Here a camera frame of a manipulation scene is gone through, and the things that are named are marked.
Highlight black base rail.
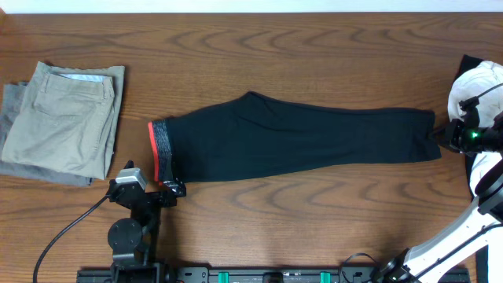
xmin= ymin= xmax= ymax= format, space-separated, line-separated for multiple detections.
xmin=76 ymin=266 xmax=471 ymax=283

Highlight folded khaki pants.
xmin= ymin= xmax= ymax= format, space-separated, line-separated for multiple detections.
xmin=1 ymin=62 xmax=125 ymax=179

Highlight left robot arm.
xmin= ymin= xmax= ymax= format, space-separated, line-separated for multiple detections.
xmin=107 ymin=160 xmax=186 ymax=270

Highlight black garment under white one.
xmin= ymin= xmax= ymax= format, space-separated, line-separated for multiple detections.
xmin=454 ymin=55 xmax=488 ymax=283

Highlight black leggings with red waistband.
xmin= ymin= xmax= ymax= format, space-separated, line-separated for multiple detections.
xmin=149 ymin=91 xmax=441 ymax=182

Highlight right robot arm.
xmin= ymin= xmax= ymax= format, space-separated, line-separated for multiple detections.
xmin=370 ymin=94 xmax=502 ymax=282

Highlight folded grey garment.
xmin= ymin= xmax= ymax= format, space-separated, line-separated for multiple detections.
xmin=1 ymin=82 xmax=94 ymax=187

